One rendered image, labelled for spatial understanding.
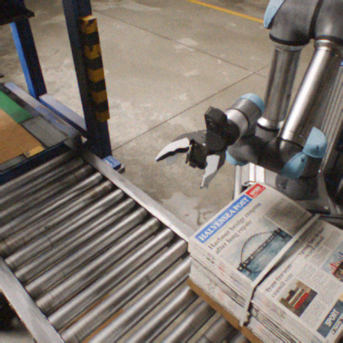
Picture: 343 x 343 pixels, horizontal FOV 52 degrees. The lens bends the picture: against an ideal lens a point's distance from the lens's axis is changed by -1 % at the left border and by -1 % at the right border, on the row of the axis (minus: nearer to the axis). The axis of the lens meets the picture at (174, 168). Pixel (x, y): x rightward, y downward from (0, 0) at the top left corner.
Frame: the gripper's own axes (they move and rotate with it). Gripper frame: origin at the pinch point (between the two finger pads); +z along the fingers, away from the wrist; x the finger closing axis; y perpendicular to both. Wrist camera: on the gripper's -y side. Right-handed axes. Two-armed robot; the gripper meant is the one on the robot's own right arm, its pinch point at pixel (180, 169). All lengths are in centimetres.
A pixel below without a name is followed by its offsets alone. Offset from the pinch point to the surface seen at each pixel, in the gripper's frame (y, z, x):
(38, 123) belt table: 57, -29, 92
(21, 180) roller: 54, -1, 67
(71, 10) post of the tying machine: 4, -43, 79
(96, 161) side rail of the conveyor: 51, -25, 51
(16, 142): 56, -14, 89
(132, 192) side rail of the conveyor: 48, -20, 28
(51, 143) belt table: 54, -23, 75
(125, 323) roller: 44.1, 18.0, -1.3
